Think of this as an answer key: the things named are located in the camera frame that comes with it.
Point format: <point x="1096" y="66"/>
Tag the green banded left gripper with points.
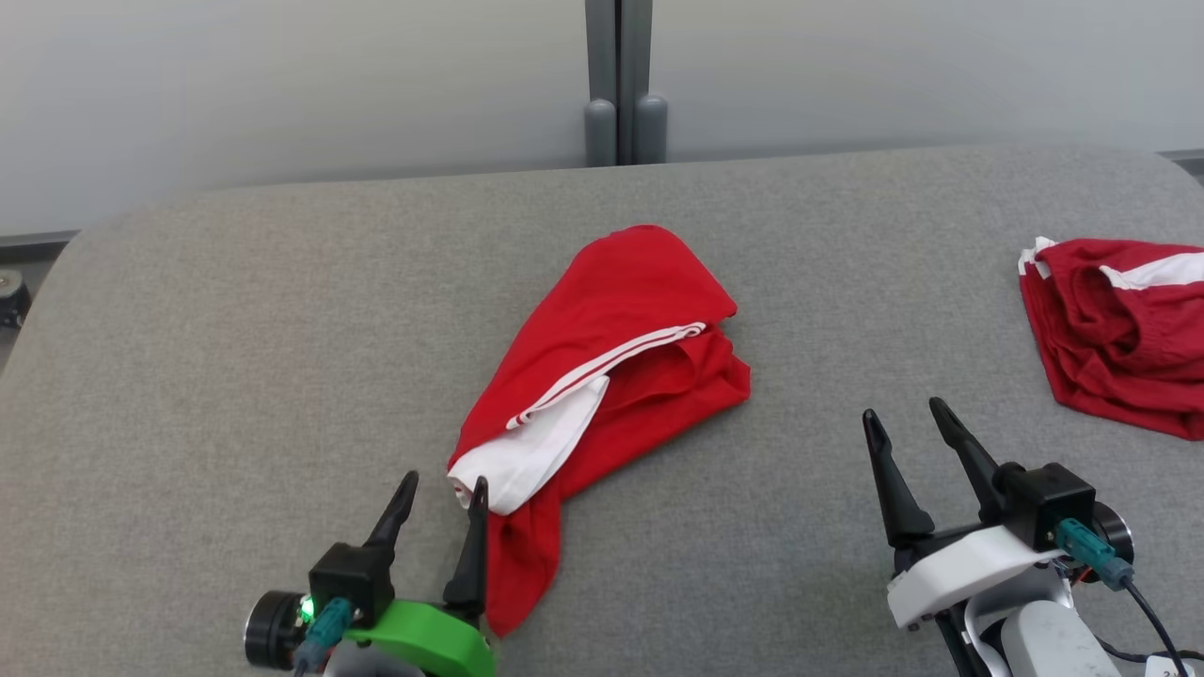
<point x="423" y="639"/>

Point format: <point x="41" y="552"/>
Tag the teal left camera connector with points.
<point x="329" y="625"/>

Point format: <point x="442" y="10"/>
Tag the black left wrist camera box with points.
<point x="353" y="578"/>

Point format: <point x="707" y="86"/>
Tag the grey partition post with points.
<point x="641" y="75"/>
<point x="602" y="75"/>

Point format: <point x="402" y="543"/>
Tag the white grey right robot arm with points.
<point x="1053" y="644"/>

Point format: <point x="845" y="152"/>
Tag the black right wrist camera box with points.
<point x="1049" y="503"/>

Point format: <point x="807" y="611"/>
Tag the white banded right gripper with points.
<point x="959" y="569"/>

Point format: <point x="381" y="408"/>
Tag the dark metal floor fitting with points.
<point x="11" y="287"/>

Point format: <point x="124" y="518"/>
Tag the teal right camera connector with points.
<point x="1091" y="555"/>

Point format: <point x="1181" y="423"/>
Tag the red jersey with white sleeves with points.
<point x="621" y="301"/>

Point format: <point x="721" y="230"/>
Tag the red shorts with white stripe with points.
<point x="1119" y="348"/>

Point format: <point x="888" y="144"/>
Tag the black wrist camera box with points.
<point x="353" y="578"/>
<point x="1049" y="503"/>

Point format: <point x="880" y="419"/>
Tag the teal camera connector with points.
<point x="329" y="625"/>
<point x="1091" y="555"/>

